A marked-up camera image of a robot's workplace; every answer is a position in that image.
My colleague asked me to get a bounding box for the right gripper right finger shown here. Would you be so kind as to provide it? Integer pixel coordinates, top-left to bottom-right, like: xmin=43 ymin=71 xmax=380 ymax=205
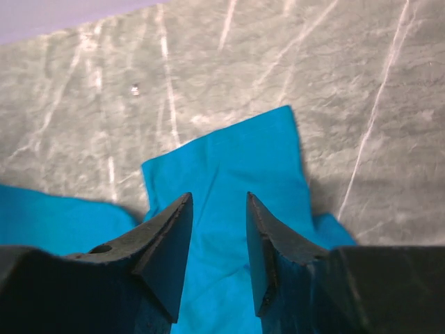
xmin=246 ymin=193 xmax=444 ymax=333

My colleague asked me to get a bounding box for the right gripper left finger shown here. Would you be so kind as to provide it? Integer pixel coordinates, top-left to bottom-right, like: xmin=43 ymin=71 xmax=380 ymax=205
xmin=1 ymin=193 xmax=193 ymax=333

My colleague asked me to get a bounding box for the blue t shirt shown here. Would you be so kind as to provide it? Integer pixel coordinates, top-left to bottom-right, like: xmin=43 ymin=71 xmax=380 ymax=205
xmin=1 ymin=106 xmax=354 ymax=333

